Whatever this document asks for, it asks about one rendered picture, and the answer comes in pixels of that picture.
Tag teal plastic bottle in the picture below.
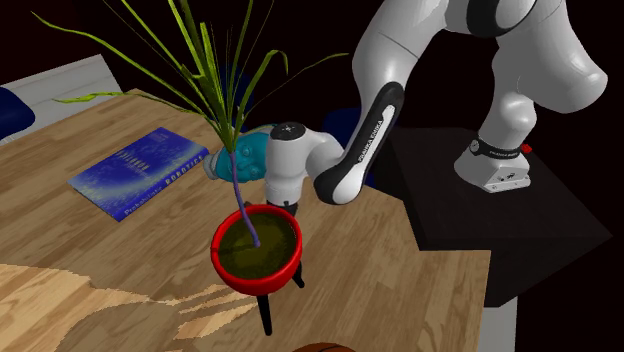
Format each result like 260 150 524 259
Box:
203 123 275 184

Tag potted plant in red pot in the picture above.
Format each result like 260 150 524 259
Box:
30 0 350 338

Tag wooden table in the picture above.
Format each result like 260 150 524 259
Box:
0 87 519 352

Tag brown ball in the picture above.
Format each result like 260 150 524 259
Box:
291 342 358 352

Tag blue book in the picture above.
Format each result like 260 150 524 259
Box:
66 126 211 223

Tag black robot stand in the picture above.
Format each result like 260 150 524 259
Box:
374 127 613 308

